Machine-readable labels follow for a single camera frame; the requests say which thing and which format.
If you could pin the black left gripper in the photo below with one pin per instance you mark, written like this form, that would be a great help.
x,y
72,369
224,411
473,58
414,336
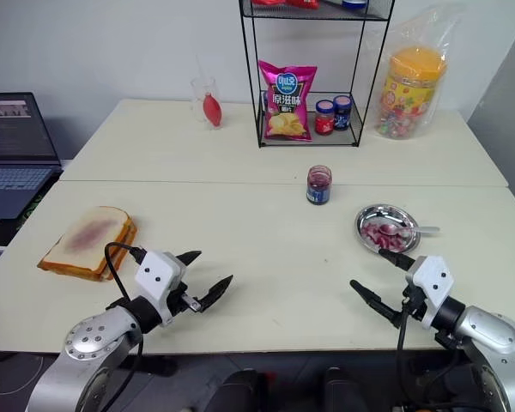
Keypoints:
x,y
184,298

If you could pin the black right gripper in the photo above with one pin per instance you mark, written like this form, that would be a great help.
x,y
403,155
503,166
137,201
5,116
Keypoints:
x,y
414,302

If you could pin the metal spoon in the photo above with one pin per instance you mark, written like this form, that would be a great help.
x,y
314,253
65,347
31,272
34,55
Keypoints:
x,y
427,229

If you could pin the white bread slice jam stain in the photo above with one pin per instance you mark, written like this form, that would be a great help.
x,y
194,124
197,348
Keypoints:
x,y
90,234

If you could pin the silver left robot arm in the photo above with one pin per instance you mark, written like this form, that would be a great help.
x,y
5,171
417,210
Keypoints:
x,y
90,339

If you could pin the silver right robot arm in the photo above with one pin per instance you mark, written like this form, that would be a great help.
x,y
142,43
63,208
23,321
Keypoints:
x,y
493,339

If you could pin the open jam jar blue label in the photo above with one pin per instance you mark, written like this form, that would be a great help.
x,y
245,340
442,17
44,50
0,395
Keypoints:
x,y
318,189

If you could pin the golden toasted bread slice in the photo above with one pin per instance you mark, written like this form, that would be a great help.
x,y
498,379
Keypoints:
x,y
68,269

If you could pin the red lid jar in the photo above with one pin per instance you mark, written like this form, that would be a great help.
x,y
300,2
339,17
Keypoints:
x,y
325,120

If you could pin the dark rounded shape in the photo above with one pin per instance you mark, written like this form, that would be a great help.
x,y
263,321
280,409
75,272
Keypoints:
x,y
343,388
240,386

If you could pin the red oval object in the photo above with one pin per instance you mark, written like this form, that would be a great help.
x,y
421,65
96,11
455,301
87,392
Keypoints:
x,y
212,111

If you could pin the black green patterned mat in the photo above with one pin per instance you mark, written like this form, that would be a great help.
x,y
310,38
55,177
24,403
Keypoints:
x,y
32,206

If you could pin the candy jar orange lid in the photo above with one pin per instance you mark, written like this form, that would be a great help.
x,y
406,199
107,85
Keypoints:
x,y
412,94

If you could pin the pink potato chips bag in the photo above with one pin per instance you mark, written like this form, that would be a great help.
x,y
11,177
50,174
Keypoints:
x,y
287,103

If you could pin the grey open laptop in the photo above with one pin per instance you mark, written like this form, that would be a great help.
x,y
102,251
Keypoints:
x,y
13,141

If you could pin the candy jar in plastic bag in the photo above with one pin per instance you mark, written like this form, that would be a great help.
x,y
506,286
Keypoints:
x,y
412,34

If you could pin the blue white lid container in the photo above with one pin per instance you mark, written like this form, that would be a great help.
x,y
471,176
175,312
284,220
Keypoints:
x,y
354,3

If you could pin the red snack packages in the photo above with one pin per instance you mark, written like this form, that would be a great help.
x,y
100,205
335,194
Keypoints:
x,y
283,2

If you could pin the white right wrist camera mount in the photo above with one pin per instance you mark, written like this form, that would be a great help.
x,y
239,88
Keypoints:
x,y
431,279

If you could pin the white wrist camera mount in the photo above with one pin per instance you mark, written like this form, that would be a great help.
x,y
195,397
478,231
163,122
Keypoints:
x,y
156,274
431,279

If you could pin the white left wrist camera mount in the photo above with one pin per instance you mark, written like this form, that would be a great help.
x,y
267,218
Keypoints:
x,y
156,274

